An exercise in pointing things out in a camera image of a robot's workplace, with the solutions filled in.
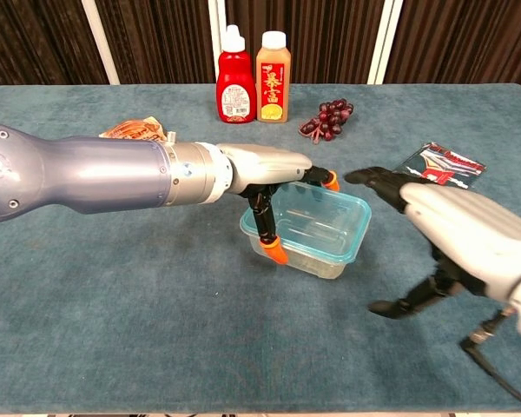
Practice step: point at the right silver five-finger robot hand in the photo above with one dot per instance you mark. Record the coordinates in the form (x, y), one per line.
(460, 230)

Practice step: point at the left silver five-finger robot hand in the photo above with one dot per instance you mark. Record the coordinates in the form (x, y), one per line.
(265, 167)

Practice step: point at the clear blue plastic container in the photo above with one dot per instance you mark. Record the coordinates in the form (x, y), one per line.
(325, 221)

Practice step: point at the translucent blue plastic container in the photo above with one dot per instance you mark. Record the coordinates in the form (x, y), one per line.
(317, 267)

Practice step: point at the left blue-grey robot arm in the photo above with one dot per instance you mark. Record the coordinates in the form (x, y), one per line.
(91, 174)

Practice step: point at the dark red-white snack packet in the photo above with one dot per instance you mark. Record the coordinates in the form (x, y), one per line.
(447, 163)

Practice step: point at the orange juice bottle white cap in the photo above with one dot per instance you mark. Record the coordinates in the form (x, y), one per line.
(272, 87)

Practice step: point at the dark red grape bunch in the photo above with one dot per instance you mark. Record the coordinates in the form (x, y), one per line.
(330, 117)

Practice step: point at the red ketchup squeeze bottle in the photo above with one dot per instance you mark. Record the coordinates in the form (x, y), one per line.
(235, 87)

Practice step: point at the orange spout pouch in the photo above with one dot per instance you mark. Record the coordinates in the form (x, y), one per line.
(134, 129)

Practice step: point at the dark slatted partition panel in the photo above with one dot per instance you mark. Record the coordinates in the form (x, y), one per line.
(34, 39)
(469, 39)
(330, 39)
(156, 39)

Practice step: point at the teal table cloth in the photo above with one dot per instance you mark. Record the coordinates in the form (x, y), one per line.
(199, 326)

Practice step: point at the white partition frame post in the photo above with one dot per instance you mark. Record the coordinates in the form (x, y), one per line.
(102, 43)
(384, 43)
(215, 26)

